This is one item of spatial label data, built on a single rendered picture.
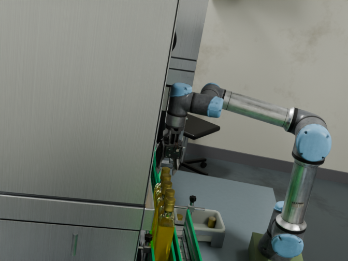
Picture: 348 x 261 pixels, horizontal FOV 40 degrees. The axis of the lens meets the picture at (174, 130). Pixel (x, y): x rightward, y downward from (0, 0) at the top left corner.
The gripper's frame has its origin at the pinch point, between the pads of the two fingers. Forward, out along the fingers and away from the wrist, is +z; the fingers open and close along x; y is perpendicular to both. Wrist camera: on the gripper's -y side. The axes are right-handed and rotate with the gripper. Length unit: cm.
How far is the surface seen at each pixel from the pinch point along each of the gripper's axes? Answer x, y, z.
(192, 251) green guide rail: 12.5, 17.0, 24.3
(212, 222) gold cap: 29, -23, 36
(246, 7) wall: 94, -282, -39
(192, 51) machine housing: 18, -92, -29
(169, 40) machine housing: -15, 70, -63
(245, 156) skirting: 124, -274, 107
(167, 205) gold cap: -1.4, 24.7, 1.1
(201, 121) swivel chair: 66, -247, 66
